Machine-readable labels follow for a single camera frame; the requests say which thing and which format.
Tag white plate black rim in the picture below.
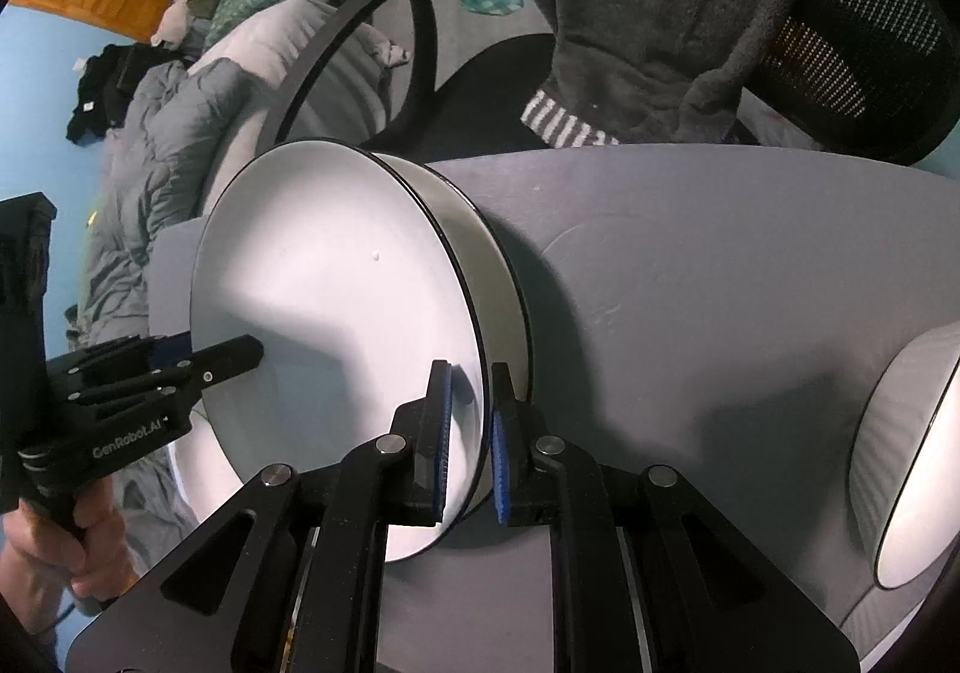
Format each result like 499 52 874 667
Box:
190 141 482 563

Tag left hand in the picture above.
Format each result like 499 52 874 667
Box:
2 478 137 637

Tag large white round plate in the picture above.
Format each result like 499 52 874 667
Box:
369 151 536 517

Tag grey duvet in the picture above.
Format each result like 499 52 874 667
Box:
65 58 254 349

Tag black clothes pile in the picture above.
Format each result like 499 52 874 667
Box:
65 44 181 145

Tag black mesh office chair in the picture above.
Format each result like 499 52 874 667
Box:
262 0 958 166

